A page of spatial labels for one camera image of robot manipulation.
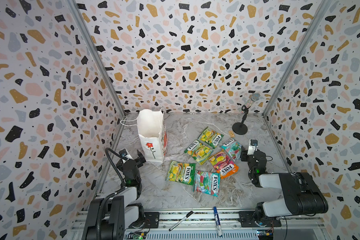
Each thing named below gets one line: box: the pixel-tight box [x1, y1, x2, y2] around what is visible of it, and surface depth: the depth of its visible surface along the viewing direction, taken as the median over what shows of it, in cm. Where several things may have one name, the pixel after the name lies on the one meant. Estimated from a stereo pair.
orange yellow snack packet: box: [208, 149, 239, 179], surface depth 93 cm
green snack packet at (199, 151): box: [184, 139, 214, 165], surface depth 99 cm
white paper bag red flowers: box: [120, 107, 168, 163], surface depth 87 cm
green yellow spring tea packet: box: [166, 160, 196, 186], surface depth 89 cm
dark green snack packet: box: [193, 170, 221, 197], surface depth 85 cm
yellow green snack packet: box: [197, 126, 224, 149], surface depth 106 cm
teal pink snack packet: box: [220, 138, 242, 163], surface depth 100 cm
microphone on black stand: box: [232, 92, 261, 135], surface depth 112 cm
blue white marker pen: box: [213, 206, 223, 238], surface depth 74 cm
